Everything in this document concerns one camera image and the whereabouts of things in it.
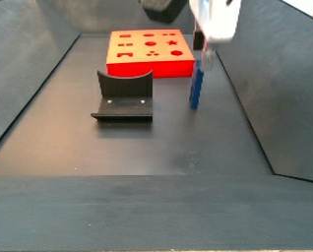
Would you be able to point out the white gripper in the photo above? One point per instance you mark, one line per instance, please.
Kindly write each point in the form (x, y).
(216, 20)

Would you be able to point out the red shape sorter board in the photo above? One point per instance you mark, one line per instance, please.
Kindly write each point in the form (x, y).
(156, 51)

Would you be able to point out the black curved holder bracket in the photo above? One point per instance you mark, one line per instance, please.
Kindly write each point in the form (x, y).
(125, 98)

